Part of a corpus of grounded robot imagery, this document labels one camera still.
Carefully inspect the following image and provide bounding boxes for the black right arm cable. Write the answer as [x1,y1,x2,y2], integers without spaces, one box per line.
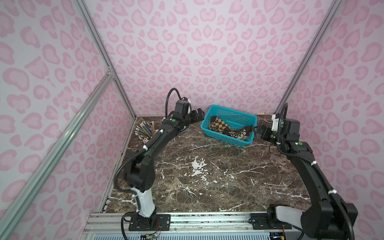
[275,102,289,151]

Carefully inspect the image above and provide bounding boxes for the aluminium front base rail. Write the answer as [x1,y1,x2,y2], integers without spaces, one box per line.
[81,212,308,240]

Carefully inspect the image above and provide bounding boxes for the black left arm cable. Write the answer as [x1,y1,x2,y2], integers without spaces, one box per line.
[164,87,184,118]

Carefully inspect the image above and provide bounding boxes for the bundle of coloured pencils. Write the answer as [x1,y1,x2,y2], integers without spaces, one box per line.
[135,121,157,143]

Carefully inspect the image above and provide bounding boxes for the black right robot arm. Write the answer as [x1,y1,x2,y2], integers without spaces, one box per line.
[254,119,358,240]

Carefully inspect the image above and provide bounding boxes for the brown daisy pattern sock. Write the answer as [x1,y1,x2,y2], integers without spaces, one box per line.
[229,125,253,141]

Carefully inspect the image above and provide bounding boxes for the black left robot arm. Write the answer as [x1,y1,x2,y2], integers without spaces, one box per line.
[114,98,205,219]

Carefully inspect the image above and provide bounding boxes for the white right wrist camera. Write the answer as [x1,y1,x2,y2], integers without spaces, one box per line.
[271,114,280,132]

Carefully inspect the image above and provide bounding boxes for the teal plastic mesh basket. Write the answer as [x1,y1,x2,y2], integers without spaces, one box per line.
[201,105,258,147]

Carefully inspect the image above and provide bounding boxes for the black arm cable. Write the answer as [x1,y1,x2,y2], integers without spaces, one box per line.
[275,102,289,151]
[164,87,184,118]

